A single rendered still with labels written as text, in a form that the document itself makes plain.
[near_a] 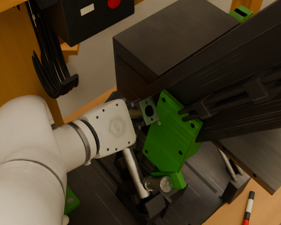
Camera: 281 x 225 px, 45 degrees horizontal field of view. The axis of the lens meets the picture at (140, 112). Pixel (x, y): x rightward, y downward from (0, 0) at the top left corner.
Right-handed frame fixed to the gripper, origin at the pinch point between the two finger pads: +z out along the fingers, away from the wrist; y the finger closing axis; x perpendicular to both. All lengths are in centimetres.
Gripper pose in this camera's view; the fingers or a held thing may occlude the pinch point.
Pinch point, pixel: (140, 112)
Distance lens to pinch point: 76.4
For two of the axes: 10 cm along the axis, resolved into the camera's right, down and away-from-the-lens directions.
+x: -6.6, 0.7, 7.5
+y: -2.9, -9.4, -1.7
